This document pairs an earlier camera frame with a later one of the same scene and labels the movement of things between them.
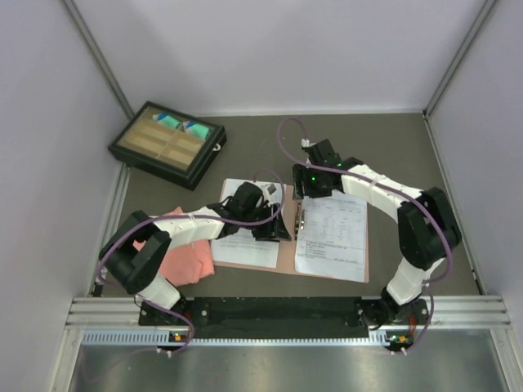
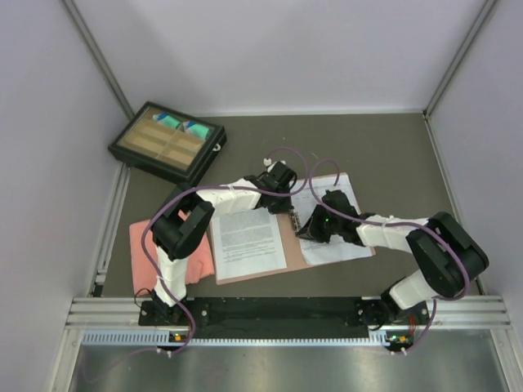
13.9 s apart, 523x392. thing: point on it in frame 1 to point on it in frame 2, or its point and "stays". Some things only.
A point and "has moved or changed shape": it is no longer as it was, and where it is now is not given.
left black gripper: [274, 230] to [282, 209]
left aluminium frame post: [90, 42] stays
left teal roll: [167, 120] stays
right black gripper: [301, 174] to [312, 230]
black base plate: [273, 318] stays
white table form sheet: [333, 242] has moved or changed shape
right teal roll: [196, 129] stays
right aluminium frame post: [460, 55] stays
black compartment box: [168, 144] stays
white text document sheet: [241, 247] has moved or changed shape
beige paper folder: [329, 238] has moved or changed shape
